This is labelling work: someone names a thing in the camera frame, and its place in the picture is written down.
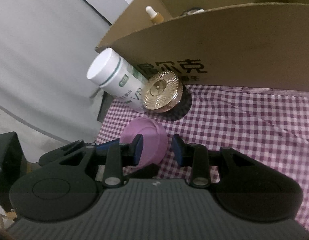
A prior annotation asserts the dropper bottle white cap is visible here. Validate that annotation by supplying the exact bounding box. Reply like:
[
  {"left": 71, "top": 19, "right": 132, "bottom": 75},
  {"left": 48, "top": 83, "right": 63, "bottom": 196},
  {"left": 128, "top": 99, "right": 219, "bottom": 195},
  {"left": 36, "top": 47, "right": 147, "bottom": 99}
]
[{"left": 145, "top": 5, "right": 164, "bottom": 24}]

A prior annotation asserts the pink round container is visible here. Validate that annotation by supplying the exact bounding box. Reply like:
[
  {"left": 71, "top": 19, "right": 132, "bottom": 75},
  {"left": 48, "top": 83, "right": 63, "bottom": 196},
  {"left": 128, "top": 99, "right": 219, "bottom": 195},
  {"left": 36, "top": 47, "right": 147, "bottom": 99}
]
[{"left": 120, "top": 117, "right": 168, "bottom": 174}]

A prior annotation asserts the large brown cardboard box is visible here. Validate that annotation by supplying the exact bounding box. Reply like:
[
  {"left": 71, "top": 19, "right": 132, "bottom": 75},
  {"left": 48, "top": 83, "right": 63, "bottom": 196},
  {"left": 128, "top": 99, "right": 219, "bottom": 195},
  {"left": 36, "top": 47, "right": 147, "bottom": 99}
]
[{"left": 96, "top": 0, "right": 309, "bottom": 92}]

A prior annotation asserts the white supplement bottle green stripe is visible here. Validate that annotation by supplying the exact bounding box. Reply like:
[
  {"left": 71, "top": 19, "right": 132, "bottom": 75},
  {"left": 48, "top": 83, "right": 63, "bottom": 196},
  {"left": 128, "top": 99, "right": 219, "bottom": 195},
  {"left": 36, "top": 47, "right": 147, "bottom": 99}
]
[{"left": 87, "top": 48, "right": 147, "bottom": 113}]

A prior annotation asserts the gold lid dark jar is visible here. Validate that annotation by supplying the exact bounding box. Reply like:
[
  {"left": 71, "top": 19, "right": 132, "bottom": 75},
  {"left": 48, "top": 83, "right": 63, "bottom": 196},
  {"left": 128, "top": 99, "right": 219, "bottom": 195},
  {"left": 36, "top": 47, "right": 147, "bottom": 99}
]
[{"left": 142, "top": 70, "right": 184, "bottom": 113}]

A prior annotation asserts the purple white checkered cloth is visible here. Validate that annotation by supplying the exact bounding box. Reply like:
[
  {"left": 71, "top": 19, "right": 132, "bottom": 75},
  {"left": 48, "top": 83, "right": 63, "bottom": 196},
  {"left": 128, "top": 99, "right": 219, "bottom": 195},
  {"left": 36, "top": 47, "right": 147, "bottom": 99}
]
[{"left": 95, "top": 83, "right": 309, "bottom": 233}]

